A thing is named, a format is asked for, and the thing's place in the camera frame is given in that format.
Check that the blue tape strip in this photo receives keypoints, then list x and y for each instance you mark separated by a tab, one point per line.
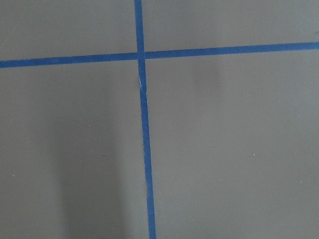
224	49
145	149

